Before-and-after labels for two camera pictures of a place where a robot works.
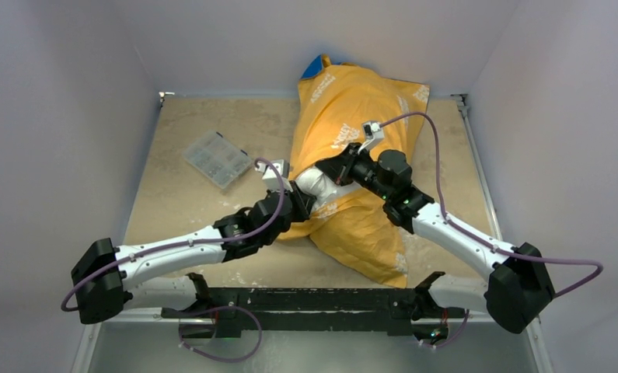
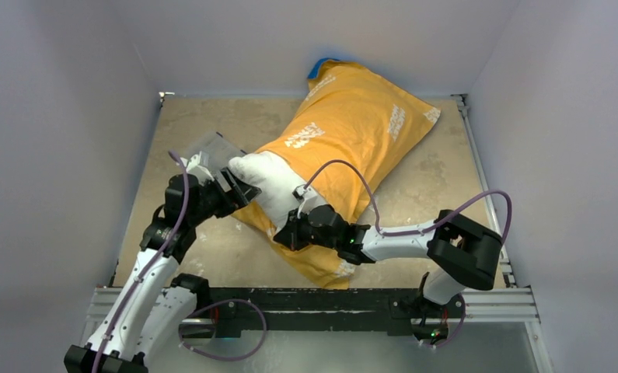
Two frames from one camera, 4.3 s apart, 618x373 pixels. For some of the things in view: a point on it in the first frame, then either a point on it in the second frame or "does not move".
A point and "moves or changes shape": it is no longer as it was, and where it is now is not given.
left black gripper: (302, 201) → (237, 196)
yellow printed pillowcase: (337, 106) moves or changes shape
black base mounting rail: (235, 310) does not move
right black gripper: (336, 166) → (289, 233)
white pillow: (315, 183) moves or changes shape
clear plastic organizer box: (216, 158) does not move
